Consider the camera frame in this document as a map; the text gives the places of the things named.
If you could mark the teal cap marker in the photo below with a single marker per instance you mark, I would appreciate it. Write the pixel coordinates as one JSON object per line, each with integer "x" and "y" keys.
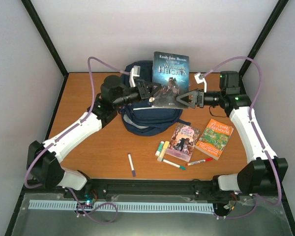
{"x": 173, "y": 164}

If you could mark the orange Treehouse book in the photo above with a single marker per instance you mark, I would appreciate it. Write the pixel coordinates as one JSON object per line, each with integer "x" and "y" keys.
{"x": 214, "y": 139}

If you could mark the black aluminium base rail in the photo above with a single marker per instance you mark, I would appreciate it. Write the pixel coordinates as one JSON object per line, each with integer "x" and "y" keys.
{"x": 199, "y": 190}

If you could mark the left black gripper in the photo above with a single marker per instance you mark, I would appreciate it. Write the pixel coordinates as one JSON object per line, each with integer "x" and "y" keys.
{"x": 142, "y": 87}

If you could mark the small circuit board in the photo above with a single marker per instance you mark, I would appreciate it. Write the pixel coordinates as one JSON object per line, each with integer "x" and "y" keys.
{"x": 90, "y": 200}

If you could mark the purple cap marker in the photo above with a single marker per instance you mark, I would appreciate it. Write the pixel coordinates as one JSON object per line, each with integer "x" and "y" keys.
{"x": 131, "y": 165}

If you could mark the navy blue backpack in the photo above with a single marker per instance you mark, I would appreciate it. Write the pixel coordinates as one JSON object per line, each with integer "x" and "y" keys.
{"x": 138, "y": 117}

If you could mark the right black frame post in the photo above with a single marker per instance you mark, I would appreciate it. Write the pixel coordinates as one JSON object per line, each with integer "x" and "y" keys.
{"x": 271, "y": 21}

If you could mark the left black frame post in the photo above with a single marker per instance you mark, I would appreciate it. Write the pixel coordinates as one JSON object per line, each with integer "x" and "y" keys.
{"x": 34, "y": 16}

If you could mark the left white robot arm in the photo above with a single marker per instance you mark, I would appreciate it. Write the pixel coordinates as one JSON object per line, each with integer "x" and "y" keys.
{"x": 45, "y": 158}

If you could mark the dark Wuthering Heights book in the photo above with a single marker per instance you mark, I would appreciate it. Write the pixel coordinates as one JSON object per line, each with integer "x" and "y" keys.
{"x": 172, "y": 72}

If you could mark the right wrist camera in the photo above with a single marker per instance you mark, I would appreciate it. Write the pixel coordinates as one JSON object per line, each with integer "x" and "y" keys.
{"x": 200, "y": 79}

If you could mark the light blue cable duct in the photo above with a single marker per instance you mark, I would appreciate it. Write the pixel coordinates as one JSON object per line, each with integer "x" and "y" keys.
{"x": 125, "y": 207}

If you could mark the pink Taming Shrew book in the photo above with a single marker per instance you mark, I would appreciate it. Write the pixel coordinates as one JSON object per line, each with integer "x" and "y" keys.
{"x": 182, "y": 142}

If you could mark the red cap marker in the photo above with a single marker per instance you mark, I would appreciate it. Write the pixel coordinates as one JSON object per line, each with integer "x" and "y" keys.
{"x": 199, "y": 161}

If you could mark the yellow highlighter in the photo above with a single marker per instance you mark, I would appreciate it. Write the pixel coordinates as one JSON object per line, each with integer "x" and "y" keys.
{"x": 163, "y": 151}

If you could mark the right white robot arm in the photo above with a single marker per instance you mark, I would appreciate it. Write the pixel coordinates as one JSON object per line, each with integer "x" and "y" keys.
{"x": 264, "y": 171}

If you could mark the green white glue stick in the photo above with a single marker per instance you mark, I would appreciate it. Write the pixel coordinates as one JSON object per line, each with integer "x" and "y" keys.
{"x": 159, "y": 149}

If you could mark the black frame post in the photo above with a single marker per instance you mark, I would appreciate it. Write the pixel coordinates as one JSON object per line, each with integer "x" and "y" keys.
{"x": 34, "y": 16}
{"x": 271, "y": 21}

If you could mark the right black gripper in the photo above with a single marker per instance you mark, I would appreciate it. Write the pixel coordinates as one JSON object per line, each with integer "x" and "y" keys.
{"x": 198, "y": 98}

